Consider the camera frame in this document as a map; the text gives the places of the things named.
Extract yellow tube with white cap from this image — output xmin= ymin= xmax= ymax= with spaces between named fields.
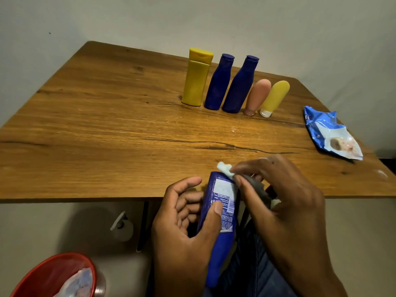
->
xmin=259 ymin=80 xmax=291 ymax=118

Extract blue wet wipes packet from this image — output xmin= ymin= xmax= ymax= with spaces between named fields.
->
xmin=303 ymin=106 xmax=364 ymax=161

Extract red plastic bin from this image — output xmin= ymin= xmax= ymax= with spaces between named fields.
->
xmin=10 ymin=252 xmax=106 ymax=297

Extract black table leg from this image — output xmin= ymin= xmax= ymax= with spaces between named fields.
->
xmin=136 ymin=201 xmax=150 ymax=253

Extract person's right forearm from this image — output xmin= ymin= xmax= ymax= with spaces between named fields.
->
xmin=286 ymin=270 xmax=349 ymax=297

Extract person's right hand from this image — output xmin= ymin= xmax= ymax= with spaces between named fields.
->
xmin=230 ymin=154 xmax=338 ymax=285

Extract tall yellow lotion bottle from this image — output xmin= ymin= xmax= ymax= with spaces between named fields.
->
xmin=181 ymin=47 xmax=214 ymax=107

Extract plain blue lotion bottle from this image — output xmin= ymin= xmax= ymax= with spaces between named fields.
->
xmin=222 ymin=55 xmax=260 ymax=114
xmin=204 ymin=53 xmax=235 ymax=111

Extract dark blue trousers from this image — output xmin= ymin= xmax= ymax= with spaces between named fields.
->
xmin=203 ymin=219 xmax=298 ymax=297

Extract blue bottle with white label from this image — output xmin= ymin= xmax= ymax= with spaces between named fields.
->
xmin=197 ymin=171 xmax=241 ymax=289

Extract person's left hand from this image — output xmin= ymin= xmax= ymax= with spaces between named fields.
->
xmin=151 ymin=177 xmax=223 ymax=297

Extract crumpled white wipes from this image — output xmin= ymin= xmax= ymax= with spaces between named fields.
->
xmin=53 ymin=268 xmax=95 ymax=297

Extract white wet wipe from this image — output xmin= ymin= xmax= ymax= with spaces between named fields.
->
xmin=216 ymin=161 xmax=281 ymax=211

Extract pink squeeze tube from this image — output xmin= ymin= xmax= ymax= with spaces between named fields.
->
xmin=243 ymin=79 xmax=272 ymax=117

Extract white wall fixture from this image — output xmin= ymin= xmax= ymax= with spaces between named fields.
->
xmin=110 ymin=211 xmax=134 ymax=242

